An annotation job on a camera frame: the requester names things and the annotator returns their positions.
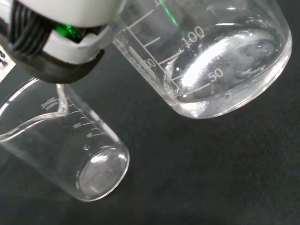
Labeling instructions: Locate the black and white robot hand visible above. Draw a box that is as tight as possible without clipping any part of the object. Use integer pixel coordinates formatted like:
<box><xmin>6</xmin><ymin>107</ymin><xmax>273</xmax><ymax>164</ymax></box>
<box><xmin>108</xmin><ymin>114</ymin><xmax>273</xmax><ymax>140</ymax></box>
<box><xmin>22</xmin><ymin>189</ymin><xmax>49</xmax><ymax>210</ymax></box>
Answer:
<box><xmin>0</xmin><ymin>0</ymin><xmax>127</xmax><ymax>84</ymax></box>

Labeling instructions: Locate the tall narrow glass beaker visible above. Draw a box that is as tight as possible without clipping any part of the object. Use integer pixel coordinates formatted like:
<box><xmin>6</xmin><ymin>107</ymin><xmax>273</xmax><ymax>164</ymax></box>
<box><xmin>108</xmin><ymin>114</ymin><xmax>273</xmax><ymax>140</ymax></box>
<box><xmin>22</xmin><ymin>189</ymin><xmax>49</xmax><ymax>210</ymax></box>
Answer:
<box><xmin>0</xmin><ymin>77</ymin><xmax>130</xmax><ymax>202</ymax></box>

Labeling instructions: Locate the white paper tag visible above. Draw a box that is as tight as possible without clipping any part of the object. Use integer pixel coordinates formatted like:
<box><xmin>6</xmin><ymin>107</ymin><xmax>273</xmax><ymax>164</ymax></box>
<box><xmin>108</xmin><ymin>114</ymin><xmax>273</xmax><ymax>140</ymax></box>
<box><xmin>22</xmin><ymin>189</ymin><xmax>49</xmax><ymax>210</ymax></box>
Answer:
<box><xmin>0</xmin><ymin>46</ymin><xmax>11</xmax><ymax>83</ymax></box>

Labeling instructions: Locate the black bench cloth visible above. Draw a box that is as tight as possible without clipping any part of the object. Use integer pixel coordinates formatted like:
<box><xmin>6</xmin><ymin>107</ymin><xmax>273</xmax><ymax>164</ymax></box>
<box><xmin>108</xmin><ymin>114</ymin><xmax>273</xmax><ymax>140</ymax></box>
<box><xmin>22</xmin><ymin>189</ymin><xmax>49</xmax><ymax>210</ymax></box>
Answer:
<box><xmin>0</xmin><ymin>0</ymin><xmax>300</xmax><ymax>225</ymax></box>

